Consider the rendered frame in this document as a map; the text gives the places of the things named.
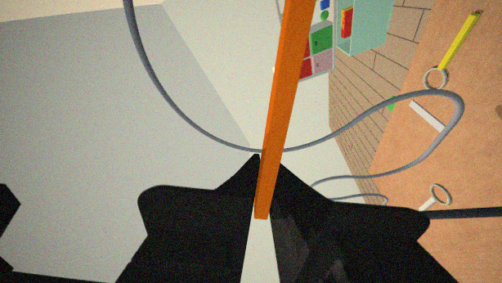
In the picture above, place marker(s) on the cream loop with flat handle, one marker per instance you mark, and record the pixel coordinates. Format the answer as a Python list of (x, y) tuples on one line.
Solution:
[(433, 199)]

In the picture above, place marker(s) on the white flat bar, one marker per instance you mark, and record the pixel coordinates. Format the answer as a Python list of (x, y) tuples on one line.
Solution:
[(427, 116)]

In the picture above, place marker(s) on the grey ring with orange handle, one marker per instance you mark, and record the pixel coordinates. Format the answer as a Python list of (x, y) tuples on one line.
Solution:
[(296, 24)]

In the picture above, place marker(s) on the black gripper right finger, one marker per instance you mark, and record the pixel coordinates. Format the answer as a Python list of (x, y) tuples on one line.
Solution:
[(303, 220)]

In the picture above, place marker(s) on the yellow handle with grey loop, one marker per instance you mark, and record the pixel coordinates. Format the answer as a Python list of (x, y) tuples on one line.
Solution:
[(468, 24)]

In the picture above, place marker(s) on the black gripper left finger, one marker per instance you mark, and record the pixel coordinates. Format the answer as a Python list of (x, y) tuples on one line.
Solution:
[(226, 210)]

